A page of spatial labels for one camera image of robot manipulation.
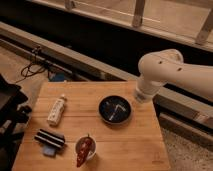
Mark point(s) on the dark ceramic bowl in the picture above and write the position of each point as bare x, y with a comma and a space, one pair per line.
114, 109

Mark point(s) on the metal window post right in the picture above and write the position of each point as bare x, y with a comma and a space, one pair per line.
205, 30

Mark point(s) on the blue object behind table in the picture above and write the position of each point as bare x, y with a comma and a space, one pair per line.
57, 78

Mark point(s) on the metal window post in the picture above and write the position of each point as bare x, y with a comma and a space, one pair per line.
205, 30
138, 13

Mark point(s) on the black chair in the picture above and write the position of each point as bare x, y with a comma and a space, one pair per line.
12, 110

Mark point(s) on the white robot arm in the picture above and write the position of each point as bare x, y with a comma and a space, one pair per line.
167, 67

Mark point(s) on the black white striped sponge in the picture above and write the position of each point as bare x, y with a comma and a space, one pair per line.
52, 143

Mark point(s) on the red chili pepper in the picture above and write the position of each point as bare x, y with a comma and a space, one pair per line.
84, 148

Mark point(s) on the white tube bottle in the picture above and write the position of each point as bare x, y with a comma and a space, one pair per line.
56, 111

